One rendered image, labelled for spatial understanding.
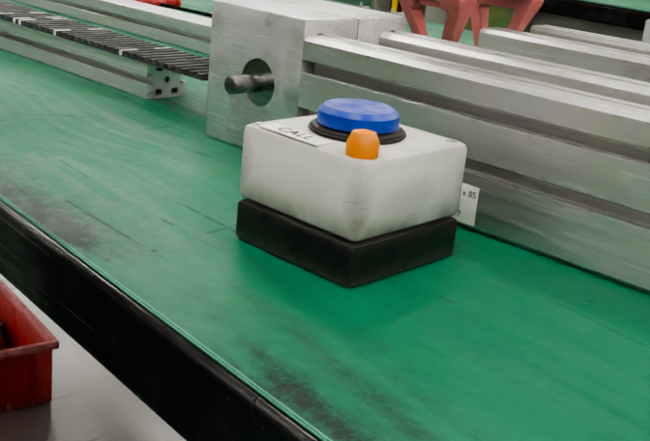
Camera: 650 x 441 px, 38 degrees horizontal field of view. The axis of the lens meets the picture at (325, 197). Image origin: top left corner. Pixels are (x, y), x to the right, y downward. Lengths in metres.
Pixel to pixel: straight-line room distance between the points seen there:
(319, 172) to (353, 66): 0.15
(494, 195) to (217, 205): 0.15
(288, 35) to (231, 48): 0.06
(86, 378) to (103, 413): 0.11
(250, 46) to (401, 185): 0.23
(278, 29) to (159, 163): 0.11
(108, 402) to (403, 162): 1.06
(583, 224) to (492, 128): 0.07
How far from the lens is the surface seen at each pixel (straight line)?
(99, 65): 0.85
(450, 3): 0.75
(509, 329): 0.42
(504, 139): 0.51
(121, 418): 1.41
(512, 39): 0.73
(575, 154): 0.49
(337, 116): 0.45
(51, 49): 0.91
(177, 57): 0.78
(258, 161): 0.46
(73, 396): 1.47
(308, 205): 0.44
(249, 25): 0.64
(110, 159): 0.61
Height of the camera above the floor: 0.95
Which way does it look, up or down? 17 degrees down
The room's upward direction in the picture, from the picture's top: 6 degrees clockwise
